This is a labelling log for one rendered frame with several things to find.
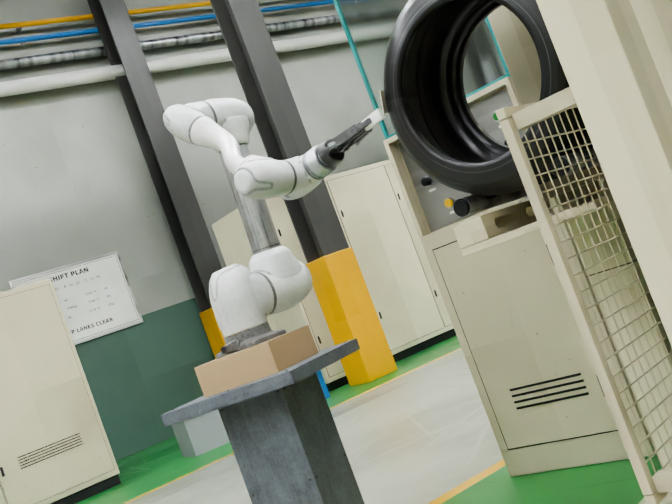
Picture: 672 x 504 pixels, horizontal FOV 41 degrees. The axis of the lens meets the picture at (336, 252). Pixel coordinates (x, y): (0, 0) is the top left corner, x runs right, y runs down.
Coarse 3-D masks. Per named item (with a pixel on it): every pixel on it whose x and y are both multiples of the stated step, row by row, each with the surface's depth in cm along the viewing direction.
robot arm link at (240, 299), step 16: (224, 272) 289; (240, 272) 290; (224, 288) 287; (240, 288) 287; (256, 288) 291; (224, 304) 287; (240, 304) 286; (256, 304) 289; (272, 304) 296; (224, 320) 287; (240, 320) 286; (256, 320) 288; (224, 336) 290
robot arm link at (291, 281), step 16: (224, 112) 301; (240, 112) 306; (224, 128) 301; (240, 128) 304; (240, 144) 305; (240, 208) 305; (256, 208) 304; (256, 224) 303; (272, 224) 307; (256, 240) 304; (272, 240) 304; (256, 256) 303; (272, 256) 301; (288, 256) 304; (256, 272) 300; (272, 272) 299; (288, 272) 302; (304, 272) 307; (272, 288) 296; (288, 288) 300; (304, 288) 306; (288, 304) 302
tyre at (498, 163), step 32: (416, 0) 214; (448, 0) 208; (480, 0) 232; (512, 0) 198; (416, 32) 217; (448, 32) 239; (544, 32) 195; (384, 64) 228; (416, 64) 237; (448, 64) 242; (544, 64) 196; (416, 96) 238; (448, 96) 244; (544, 96) 197; (416, 128) 223; (448, 128) 243; (480, 128) 242; (544, 128) 199; (576, 128) 199; (416, 160) 225; (448, 160) 216; (480, 160) 239; (512, 160) 206; (480, 192) 217; (512, 192) 215
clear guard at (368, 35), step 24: (336, 0) 323; (360, 0) 316; (384, 0) 310; (408, 0) 304; (360, 24) 318; (384, 24) 312; (480, 24) 288; (360, 48) 320; (384, 48) 314; (480, 48) 290; (360, 72) 322; (480, 72) 291; (504, 72) 286; (384, 120) 320
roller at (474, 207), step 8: (520, 192) 235; (456, 200) 218; (464, 200) 216; (472, 200) 218; (480, 200) 220; (488, 200) 223; (496, 200) 226; (504, 200) 229; (512, 200) 234; (456, 208) 218; (464, 208) 216; (472, 208) 217; (480, 208) 220; (488, 208) 225
